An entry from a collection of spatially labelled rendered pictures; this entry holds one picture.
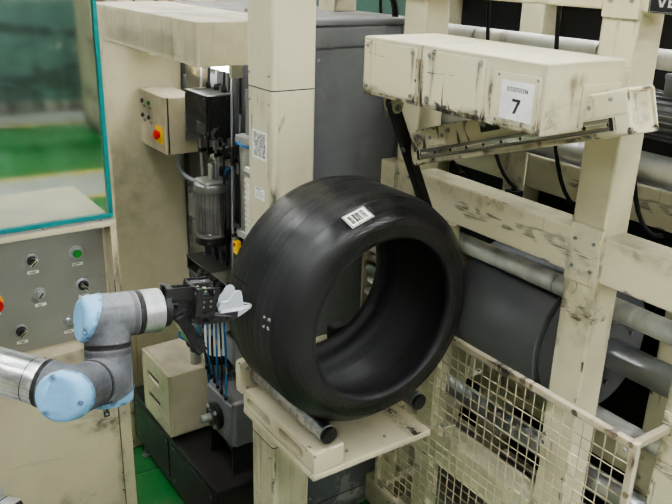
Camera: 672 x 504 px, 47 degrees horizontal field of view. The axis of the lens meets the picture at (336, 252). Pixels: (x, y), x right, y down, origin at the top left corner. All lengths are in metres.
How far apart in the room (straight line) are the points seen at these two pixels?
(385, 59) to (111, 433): 1.38
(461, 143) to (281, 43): 0.51
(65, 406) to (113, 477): 1.16
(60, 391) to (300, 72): 0.97
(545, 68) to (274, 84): 0.67
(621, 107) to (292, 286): 0.76
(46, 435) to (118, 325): 0.93
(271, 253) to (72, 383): 0.54
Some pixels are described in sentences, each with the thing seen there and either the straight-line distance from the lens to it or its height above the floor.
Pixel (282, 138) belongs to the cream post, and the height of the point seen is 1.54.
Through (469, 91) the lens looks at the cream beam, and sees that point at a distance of 1.74.
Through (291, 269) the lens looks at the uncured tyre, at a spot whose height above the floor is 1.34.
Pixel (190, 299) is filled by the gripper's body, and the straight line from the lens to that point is 1.63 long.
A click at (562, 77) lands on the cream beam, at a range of 1.63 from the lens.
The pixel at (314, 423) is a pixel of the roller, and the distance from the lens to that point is 1.90.
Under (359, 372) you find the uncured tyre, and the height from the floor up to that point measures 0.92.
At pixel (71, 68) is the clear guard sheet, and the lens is 2.14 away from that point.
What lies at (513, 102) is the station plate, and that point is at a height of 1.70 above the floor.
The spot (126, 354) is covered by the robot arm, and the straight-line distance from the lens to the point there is 1.57.
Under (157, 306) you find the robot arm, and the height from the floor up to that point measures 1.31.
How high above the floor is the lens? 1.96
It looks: 21 degrees down
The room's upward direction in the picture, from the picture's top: 2 degrees clockwise
